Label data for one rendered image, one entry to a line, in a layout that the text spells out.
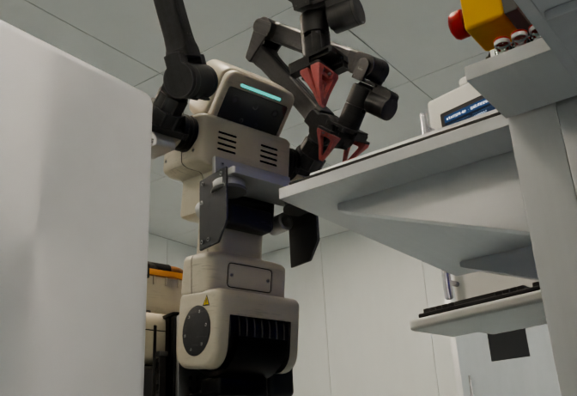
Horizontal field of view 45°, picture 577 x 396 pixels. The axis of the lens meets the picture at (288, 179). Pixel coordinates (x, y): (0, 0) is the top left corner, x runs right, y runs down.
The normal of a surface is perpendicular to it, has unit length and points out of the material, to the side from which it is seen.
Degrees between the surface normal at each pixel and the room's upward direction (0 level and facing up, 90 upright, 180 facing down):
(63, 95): 90
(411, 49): 180
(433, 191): 90
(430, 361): 90
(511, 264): 90
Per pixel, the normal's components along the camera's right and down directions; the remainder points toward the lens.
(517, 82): 0.05, 0.92
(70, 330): 0.80, -0.27
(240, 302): 0.64, -0.20
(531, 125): -0.60, -0.29
